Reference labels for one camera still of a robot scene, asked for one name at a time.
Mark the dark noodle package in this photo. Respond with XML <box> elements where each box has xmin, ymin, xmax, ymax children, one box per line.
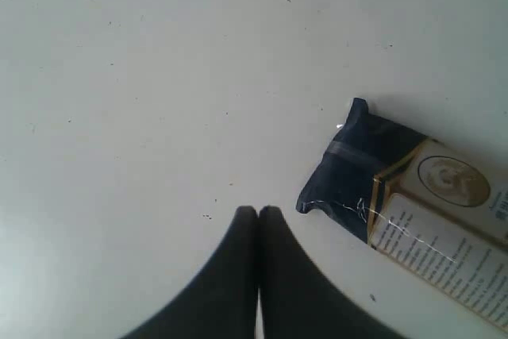
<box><xmin>295</xmin><ymin>98</ymin><xmax>507</xmax><ymax>330</ymax></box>

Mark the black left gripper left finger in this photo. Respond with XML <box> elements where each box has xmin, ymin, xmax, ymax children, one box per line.
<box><xmin>126</xmin><ymin>206</ymin><xmax>259</xmax><ymax>338</ymax></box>

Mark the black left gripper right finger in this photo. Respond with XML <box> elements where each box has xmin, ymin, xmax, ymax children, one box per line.
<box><xmin>258</xmin><ymin>206</ymin><xmax>401</xmax><ymax>339</ymax></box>

